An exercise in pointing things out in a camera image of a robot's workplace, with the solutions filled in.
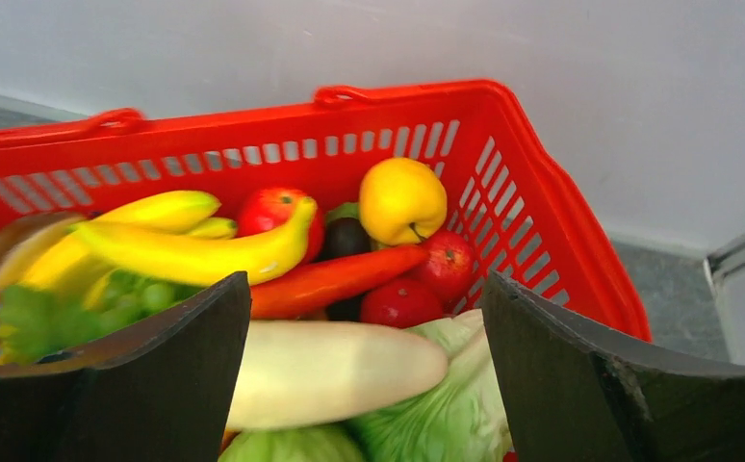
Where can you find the green round melon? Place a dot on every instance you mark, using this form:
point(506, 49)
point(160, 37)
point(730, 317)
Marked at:
point(319, 443)

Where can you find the yellow banana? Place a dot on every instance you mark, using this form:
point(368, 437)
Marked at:
point(53, 252)
point(201, 262)

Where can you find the red tomato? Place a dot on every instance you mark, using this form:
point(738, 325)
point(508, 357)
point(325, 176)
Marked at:
point(401, 303)

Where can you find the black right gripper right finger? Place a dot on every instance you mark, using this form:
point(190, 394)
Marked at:
point(574, 389)

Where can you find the green lettuce leaf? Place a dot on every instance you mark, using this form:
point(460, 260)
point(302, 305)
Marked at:
point(35, 323)

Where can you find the red apple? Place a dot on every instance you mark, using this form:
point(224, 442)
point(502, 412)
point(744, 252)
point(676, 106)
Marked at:
point(267, 208)
point(449, 270)

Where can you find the pale green cabbage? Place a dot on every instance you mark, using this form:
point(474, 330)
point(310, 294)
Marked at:
point(462, 419)

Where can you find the white long squash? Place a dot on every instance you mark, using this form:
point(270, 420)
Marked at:
point(299, 373)

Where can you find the red chili pepper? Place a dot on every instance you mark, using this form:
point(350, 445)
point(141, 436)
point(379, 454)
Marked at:
point(313, 287)

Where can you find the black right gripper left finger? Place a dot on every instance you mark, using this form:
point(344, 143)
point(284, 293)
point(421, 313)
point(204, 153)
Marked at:
point(157, 390)

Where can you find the yellow lemon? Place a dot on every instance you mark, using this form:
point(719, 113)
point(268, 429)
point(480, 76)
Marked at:
point(401, 201)

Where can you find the green grape bunch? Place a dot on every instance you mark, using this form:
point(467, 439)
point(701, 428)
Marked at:
point(122, 298)

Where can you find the red plastic basket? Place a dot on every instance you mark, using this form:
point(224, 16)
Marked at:
point(519, 209)

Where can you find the brown kiwi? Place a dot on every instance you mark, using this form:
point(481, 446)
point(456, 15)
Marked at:
point(25, 238)

